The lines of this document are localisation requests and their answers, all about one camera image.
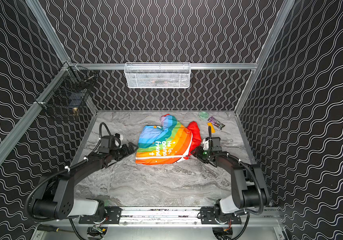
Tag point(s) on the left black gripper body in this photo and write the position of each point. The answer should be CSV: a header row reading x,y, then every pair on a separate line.
x,y
126,150

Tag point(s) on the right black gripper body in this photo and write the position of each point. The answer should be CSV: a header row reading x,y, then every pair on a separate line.
x,y
200,151

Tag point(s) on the rainbow cartoon kids jacket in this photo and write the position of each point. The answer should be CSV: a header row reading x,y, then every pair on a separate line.
x,y
169,143

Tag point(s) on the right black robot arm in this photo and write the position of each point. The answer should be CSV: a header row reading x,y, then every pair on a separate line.
x,y
249,194

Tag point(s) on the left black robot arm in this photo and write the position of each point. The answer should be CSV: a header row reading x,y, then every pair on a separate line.
x,y
53,197

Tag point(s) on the yellow rectangular block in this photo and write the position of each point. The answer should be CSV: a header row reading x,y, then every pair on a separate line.
x,y
210,125

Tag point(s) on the purple M&M's candy packet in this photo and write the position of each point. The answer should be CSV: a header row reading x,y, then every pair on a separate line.
x,y
216,122

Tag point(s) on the green round plastic lid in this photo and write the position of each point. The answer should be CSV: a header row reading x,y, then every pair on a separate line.
x,y
203,115

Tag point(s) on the brass knob in basket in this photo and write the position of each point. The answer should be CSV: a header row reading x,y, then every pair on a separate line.
x,y
75,112

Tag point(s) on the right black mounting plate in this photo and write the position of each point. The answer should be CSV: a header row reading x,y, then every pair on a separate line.
x,y
214,216

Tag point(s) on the black mounting plate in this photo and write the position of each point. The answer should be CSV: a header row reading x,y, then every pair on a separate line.
x,y
214,216
110,215

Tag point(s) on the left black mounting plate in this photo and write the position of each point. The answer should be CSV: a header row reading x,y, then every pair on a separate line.
x,y
110,215

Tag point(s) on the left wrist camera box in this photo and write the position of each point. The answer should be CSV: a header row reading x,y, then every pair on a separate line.
x,y
117,140

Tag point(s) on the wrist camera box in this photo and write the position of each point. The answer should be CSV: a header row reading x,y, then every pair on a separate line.
x,y
212,144
117,140

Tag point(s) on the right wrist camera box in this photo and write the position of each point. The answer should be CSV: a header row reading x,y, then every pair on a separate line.
x,y
212,144

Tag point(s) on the white wire mesh basket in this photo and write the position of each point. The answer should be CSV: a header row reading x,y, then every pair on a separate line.
x,y
159,75

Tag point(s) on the black wire wall basket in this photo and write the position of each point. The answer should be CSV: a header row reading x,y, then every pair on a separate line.
x,y
72,91

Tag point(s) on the yellow handled screwdriver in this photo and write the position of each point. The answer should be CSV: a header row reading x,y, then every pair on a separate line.
x,y
49,228

